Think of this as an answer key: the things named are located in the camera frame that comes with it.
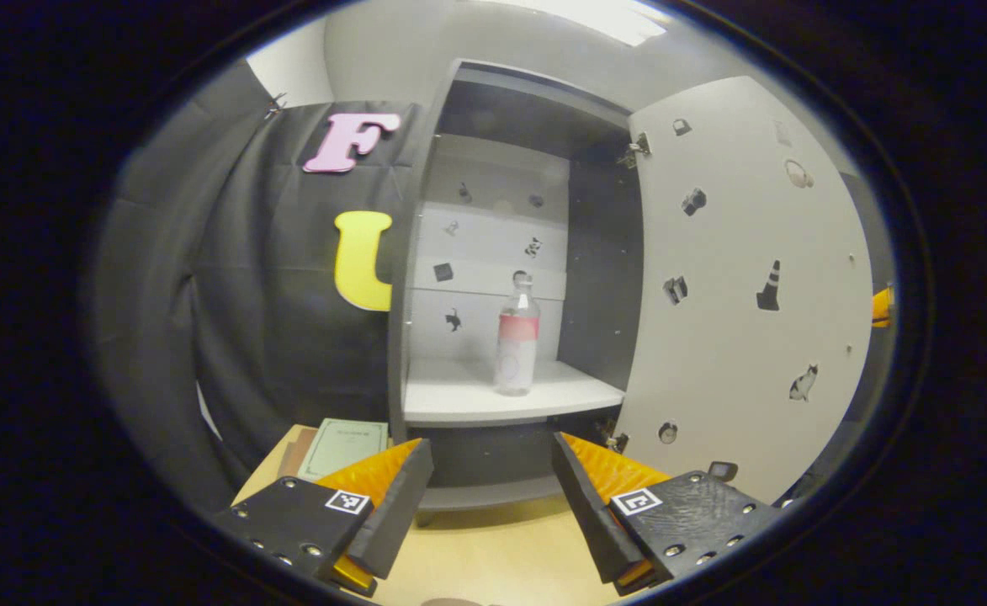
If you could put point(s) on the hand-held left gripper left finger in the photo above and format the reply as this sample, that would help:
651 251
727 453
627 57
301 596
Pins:
392 522

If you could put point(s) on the dark grey cabinet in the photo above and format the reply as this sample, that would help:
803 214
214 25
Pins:
602 278

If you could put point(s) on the long ceiling light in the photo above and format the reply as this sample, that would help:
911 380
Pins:
602 18

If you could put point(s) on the brown book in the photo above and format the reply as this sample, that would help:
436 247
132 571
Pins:
295 454

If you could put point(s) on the black backdrop cloth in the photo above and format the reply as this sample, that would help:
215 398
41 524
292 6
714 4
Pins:
241 320

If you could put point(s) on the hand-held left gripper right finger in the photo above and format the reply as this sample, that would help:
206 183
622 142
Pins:
590 513

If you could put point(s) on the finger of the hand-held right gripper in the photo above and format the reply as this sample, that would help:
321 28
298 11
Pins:
881 308

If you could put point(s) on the clear bottle with red label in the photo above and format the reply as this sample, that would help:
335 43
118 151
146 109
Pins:
517 337

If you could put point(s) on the green notebook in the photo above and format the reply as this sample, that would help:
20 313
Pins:
343 446

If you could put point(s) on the light grey cabinet door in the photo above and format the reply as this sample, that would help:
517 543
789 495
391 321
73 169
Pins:
737 353

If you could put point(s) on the round brown coaster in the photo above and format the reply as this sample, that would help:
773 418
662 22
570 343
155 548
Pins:
451 603

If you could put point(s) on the metal door hinge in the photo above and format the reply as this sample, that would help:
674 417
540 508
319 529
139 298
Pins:
615 438
634 151

